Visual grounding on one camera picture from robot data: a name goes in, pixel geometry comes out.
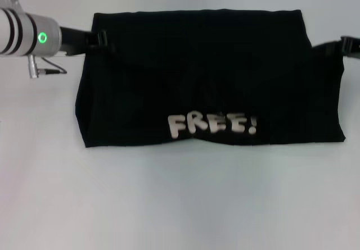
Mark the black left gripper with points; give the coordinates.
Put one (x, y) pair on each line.
(76, 40)

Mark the black t-shirt with white print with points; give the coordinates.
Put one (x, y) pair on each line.
(211, 78)

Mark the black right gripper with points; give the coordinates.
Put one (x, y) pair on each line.
(351, 47)

